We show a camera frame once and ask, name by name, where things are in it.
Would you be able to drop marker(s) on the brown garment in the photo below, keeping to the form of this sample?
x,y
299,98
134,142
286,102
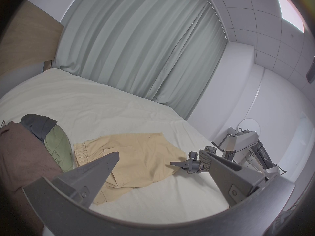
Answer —
x,y
22,156

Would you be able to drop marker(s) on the dark grey garment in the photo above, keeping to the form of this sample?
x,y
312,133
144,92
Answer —
x,y
37,125

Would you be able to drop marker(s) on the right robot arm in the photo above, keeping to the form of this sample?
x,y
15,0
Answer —
x,y
211,149

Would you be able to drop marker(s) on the beige shorts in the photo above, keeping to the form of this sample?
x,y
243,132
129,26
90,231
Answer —
x,y
142,156

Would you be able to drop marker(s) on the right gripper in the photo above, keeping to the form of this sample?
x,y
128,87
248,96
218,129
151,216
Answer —
x,y
193,165

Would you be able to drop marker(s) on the bed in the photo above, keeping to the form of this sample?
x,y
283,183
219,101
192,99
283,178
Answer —
x,y
110,102

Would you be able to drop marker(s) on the green garment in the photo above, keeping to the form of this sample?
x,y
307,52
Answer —
x,y
59,146

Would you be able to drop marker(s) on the grey-green curtain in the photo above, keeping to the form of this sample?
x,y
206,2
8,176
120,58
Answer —
x,y
194,70
110,33

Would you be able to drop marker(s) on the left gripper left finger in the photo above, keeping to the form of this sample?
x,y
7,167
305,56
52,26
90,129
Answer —
x,y
93,176

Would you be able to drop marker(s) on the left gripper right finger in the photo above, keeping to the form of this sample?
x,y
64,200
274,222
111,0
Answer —
x,y
236,181

